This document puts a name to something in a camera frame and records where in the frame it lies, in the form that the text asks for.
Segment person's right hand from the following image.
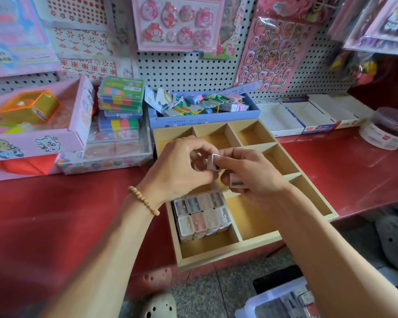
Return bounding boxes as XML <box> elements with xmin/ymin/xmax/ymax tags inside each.
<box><xmin>214</xmin><ymin>147</ymin><xmax>293</xmax><ymax>203</ymax></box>

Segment person's left hand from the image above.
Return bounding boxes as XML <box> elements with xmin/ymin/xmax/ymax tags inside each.
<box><xmin>138</xmin><ymin>136</ymin><xmax>222</xmax><ymax>211</ymax></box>

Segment sharpeners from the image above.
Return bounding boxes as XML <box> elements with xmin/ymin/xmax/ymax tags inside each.
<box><xmin>228</xmin><ymin>172</ymin><xmax>247</xmax><ymax>190</ymax></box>

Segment wooden compartment tray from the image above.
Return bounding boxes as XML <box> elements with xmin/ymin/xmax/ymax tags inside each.
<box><xmin>151</xmin><ymin>119</ymin><xmax>340</xmax><ymax>273</ymax></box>

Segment row of erasers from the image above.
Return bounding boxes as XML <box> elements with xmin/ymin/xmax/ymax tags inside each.
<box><xmin>279</xmin><ymin>288</ymin><xmax>317</xmax><ymax>318</ymax></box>

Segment clear plastic storage bin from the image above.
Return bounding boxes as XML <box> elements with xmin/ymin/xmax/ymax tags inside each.
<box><xmin>235</xmin><ymin>276</ymin><xmax>321</xmax><ymax>318</ymax></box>

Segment person's left forearm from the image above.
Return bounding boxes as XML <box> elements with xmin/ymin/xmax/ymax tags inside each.
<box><xmin>43</xmin><ymin>195</ymin><xmax>157</xmax><ymax>318</ymax></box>

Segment person's right forearm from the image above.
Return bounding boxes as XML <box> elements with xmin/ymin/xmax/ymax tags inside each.
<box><xmin>271</xmin><ymin>185</ymin><xmax>398</xmax><ymax>318</ymax></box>

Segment white tray box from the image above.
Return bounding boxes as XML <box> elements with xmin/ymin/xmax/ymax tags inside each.
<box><xmin>255</xmin><ymin>101</ymin><xmax>306</xmax><ymax>138</ymax></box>
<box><xmin>308</xmin><ymin>92</ymin><xmax>376</xmax><ymax>129</ymax></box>
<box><xmin>280</xmin><ymin>97</ymin><xmax>340</xmax><ymax>134</ymax></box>

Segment blue box of trinkets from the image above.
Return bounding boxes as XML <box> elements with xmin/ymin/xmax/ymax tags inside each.
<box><xmin>144</xmin><ymin>83</ymin><xmax>262</xmax><ymax>130</ymax></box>

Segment person's left cream clog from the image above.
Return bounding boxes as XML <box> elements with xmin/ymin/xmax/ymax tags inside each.
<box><xmin>140</xmin><ymin>291</ymin><xmax>179</xmax><ymax>318</ymax></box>

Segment yellow orange toy box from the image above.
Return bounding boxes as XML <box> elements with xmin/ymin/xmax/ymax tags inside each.
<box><xmin>0</xmin><ymin>89</ymin><xmax>61</xmax><ymax>125</ymax></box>

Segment stack of colourful packs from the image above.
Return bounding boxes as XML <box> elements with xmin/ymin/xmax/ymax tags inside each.
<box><xmin>96</xmin><ymin>76</ymin><xmax>146</xmax><ymax>142</ymax></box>

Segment white pegboard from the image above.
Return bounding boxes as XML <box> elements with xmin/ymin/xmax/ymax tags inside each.
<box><xmin>0</xmin><ymin>0</ymin><xmax>359</xmax><ymax>100</ymax></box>

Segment pink sticker pack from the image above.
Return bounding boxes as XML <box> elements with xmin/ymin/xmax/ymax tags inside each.
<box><xmin>234</xmin><ymin>0</ymin><xmax>323</xmax><ymax>94</ymax></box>
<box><xmin>131</xmin><ymin>0</ymin><xmax>227</xmax><ymax>54</ymax></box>

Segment red display counter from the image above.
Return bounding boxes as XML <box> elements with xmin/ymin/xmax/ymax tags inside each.
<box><xmin>0</xmin><ymin>122</ymin><xmax>398</xmax><ymax>309</ymax></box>

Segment round clear plastic jar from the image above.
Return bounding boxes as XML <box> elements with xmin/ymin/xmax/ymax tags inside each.
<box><xmin>358</xmin><ymin>106</ymin><xmax>398</xmax><ymax>151</ymax></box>

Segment pink tray of trinkets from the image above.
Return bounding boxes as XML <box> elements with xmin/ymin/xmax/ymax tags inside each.
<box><xmin>0</xmin><ymin>75</ymin><xmax>96</xmax><ymax>183</ymax></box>

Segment clear bag of colourful toys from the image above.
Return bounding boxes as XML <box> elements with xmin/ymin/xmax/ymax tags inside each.
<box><xmin>328</xmin><ymin>49</ymin><xmax>386</xmax><ymax>87</ymax></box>

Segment red folded cloth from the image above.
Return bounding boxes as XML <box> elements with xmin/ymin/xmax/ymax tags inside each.
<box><xmin>0</xmin><ymin>154</ymin><xmax>61</xmax><ymax>178</ymax></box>

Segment red patterned sticker sheet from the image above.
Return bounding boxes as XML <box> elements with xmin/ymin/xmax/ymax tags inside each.
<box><xmin>46</xmin><ymin>0</ymin><xmax>138</xmax><ymax>81</ymax></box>

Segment pastel cartoon sticker pack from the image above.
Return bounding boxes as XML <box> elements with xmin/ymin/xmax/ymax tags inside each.
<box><xmin>0</xmin><ymin>0</ymin><xmax>62</xmax><ymax>79</ymax></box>

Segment beaded wooden bracelet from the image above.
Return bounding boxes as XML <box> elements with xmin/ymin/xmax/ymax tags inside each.
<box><xmin>127</xmin><ymin>186</ymin><xmax>162</xmax><ymax>218</ymax></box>

